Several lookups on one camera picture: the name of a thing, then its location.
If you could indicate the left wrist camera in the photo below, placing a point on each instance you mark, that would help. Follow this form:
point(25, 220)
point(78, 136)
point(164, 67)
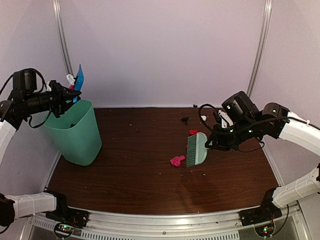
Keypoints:
point(50, 85)

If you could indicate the right aluminium corner post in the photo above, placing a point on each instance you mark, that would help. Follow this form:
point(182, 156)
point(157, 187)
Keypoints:
point(263, 36)

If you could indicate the white paper scrap upper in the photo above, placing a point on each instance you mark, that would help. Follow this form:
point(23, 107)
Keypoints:
point(70, 79)

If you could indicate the blue plastic dustpan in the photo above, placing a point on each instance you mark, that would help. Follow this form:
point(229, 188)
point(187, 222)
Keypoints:
point(79, 79)

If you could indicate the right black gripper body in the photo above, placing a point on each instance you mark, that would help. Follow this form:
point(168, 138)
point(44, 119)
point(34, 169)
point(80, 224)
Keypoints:
point(225, 141)

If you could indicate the aluminium corner post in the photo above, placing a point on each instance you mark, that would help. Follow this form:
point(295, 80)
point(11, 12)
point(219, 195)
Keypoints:
point(61, 36)
point(263, 36)

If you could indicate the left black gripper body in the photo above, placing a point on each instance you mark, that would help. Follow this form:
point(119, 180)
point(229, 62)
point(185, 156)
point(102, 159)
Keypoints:
point(40, 101)

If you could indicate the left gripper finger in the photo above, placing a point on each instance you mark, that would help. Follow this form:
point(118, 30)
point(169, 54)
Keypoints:
point(64, 106)
point(69, 93)

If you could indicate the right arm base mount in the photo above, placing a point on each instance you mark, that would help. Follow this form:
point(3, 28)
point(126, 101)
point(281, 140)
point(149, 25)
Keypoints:
point(267, 211)

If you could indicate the aluminium front frame rail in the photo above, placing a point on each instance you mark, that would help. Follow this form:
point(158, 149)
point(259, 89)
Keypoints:
point(221, 225)

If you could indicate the green plastic trash bin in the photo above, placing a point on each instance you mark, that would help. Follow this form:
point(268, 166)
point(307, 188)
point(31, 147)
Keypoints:
point(82, 143)

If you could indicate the mint green hand brush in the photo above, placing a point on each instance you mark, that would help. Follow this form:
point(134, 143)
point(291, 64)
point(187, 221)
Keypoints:
point(196, 151)

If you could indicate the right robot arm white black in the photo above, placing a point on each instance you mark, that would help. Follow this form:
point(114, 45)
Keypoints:
point(275, 121)

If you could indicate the black scrap far back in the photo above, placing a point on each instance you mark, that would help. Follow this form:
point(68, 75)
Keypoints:
point(185, 120)

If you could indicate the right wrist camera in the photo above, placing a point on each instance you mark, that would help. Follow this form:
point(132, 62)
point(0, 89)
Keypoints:
point(223, 119)

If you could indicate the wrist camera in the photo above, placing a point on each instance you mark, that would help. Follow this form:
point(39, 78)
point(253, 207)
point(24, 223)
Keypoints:
point(223, 119)
point(50, 85)

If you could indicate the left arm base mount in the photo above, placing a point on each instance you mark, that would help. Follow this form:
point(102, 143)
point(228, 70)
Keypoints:
point(63, 213)

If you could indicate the pink paper scrap middle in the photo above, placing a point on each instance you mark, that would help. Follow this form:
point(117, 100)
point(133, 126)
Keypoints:
point(177, 160)

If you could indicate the left aluminium corner post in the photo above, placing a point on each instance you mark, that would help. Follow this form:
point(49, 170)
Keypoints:
point(61, 36)

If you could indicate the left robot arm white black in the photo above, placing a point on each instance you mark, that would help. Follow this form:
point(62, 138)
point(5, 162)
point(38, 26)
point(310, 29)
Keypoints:
point(16, 154)

